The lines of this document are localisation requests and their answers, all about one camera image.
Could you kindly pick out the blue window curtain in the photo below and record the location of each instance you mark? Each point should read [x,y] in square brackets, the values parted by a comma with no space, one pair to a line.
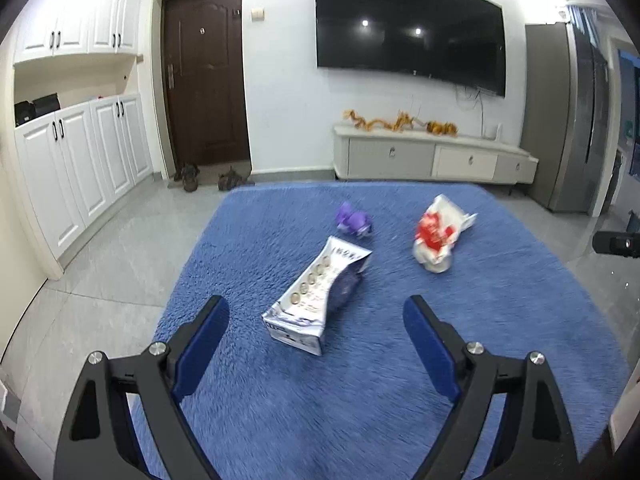
[585,19]

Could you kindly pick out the small purple wrapper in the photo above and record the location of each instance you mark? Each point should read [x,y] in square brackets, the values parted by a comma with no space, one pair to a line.
[352,221]

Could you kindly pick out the golden dragon figurine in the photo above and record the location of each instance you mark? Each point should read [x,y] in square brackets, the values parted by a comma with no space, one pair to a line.
[402,122]

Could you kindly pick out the blue fuzzy rug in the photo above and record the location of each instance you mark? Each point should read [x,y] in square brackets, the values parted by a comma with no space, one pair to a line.
[365,408]

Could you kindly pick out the white printed carton box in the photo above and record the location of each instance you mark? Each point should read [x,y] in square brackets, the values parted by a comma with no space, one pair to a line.
[298,318]

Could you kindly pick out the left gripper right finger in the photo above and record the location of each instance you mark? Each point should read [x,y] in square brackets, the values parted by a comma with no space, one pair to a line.
[533,438]

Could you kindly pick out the left brown shoe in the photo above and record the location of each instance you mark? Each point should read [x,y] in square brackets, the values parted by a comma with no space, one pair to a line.
[187,175]

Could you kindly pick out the white upper wall cabinets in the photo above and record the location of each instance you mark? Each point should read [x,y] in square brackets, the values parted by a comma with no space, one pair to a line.
[67,27]

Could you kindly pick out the beige wall switch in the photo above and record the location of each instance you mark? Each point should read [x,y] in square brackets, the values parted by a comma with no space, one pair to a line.
[257,15]

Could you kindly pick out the small dark waste basket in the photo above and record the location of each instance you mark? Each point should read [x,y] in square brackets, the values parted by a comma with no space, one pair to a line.
[633,224]

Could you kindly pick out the dark brown entrance door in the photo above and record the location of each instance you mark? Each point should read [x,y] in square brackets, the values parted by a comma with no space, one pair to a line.
[204,81]

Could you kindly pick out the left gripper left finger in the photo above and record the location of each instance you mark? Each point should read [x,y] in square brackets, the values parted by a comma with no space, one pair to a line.
[98,438]

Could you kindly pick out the golden tiger figurine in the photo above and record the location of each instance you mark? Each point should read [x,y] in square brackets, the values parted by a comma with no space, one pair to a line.
[441,128]

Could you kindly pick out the grey steel refrigerator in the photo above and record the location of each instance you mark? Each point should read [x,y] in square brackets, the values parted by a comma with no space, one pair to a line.
[566,116]

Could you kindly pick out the wall mounted black television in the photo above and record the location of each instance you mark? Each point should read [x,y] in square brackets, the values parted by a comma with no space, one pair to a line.
[457,41]

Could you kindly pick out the white tv console cabinet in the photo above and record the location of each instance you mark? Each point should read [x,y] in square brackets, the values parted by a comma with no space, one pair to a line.
[419,156]

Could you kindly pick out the white lower cabinets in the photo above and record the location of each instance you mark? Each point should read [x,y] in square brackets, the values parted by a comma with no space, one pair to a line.
[79,160]

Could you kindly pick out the red white snack bag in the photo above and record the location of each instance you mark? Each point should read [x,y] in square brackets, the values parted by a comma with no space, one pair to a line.
[437,232]

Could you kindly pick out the black device on counter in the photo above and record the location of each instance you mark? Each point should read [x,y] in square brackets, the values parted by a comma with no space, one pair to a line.
[25,111]

